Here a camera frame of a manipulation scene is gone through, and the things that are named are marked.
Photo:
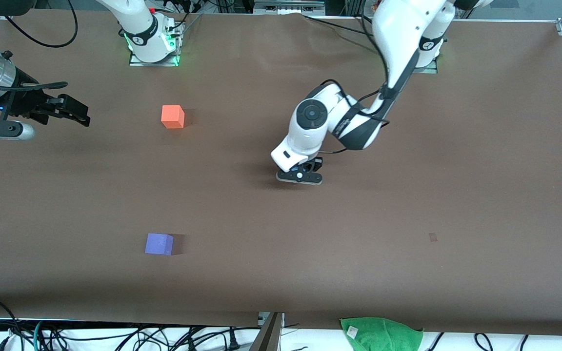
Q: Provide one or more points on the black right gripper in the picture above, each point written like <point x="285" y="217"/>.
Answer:
<point x="28" y="107"/>

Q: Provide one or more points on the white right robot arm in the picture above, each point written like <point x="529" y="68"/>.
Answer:
<point x="134" y="24"/>

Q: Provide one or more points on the orange cube block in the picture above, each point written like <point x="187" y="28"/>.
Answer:
<point x="172" y="117"/>

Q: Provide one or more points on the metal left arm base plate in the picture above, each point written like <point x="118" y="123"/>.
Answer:
<point x="430" y="70"/>

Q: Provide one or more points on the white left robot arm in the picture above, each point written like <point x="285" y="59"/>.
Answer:
<point x="398" y="29"/>

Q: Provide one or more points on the aluminium frame post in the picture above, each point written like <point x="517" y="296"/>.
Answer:
<point x="269" y="334"/>

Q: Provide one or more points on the green cloth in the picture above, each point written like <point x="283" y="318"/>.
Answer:
<point x="381" y="334"/>

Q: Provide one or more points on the purple cube block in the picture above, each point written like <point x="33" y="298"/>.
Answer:
<point x="159" y="243"/>

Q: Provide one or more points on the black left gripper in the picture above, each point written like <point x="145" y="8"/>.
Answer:
<point x="318" y="165"/>

